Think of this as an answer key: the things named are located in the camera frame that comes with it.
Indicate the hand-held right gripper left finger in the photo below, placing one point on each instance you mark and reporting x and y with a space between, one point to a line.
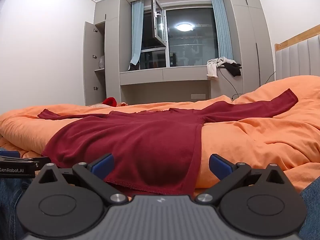
103 164

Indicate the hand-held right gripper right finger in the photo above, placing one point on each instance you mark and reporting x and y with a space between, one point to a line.
219 165

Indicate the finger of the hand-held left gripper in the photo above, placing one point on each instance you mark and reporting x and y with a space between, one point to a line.
8 152
30 159

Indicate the dark red long-sleeve shirt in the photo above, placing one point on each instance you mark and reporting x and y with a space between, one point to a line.
140 142

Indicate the person's left leg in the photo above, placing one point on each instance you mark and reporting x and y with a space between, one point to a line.
10 205

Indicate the person's leg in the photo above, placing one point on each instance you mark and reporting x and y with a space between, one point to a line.
10 205
312 210

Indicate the orange duvet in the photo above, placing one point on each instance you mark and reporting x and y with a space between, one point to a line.
250 142

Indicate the pale patterned pillow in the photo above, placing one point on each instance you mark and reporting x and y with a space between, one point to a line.
98 105

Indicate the bright red plush item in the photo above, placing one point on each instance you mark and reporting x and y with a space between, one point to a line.
110 101

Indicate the small orange ruffled cloth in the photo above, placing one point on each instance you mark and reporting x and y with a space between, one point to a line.
122 103

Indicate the black garment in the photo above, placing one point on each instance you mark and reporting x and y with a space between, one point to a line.
233 69

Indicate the white garment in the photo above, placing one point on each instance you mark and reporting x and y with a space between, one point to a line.
215 66

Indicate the dark small item on sill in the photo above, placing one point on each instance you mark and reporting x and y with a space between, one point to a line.
133 67

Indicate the open grey wardrobe door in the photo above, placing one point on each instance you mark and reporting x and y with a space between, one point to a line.
93 62

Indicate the white plastic bag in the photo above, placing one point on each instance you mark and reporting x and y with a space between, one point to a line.
101 62

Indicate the person's right leg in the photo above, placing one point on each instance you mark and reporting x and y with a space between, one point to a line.
312 210

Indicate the grey built-in wardrobe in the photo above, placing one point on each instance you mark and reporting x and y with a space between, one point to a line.
250 42

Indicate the large glass window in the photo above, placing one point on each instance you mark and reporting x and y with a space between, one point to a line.
190 37

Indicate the grey padded wooden headboard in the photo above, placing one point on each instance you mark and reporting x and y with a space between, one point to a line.
297 55

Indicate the short light blue curtain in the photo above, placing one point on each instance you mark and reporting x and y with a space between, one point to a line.
137 30

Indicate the long light blue curtain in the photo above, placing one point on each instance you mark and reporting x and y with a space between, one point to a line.
221 25

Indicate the open window sash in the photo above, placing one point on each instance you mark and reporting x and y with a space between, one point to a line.
158 22

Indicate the white wall socket panel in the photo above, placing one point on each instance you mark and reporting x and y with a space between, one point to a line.
198 96

